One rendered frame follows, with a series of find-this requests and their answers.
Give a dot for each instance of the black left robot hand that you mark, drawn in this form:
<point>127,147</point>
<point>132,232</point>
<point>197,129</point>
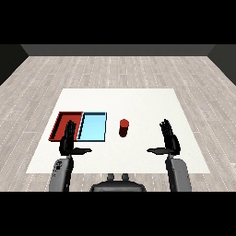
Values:
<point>67,145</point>

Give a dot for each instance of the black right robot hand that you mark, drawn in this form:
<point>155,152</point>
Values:
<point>171,143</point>

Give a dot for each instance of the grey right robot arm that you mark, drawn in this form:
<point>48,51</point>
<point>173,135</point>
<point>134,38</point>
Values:
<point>178,174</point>

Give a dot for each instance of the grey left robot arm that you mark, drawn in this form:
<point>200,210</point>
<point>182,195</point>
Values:
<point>61,173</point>

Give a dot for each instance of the red shallow open box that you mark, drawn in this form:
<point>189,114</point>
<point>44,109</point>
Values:
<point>62,126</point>

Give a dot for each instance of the light blue shallow open box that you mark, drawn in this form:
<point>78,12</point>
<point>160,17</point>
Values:
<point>92,126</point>

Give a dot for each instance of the small red can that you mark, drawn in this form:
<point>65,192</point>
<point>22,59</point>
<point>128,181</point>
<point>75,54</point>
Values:
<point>123,127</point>

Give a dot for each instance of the dark grey robot body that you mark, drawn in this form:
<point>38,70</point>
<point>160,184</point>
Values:
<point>118,185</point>

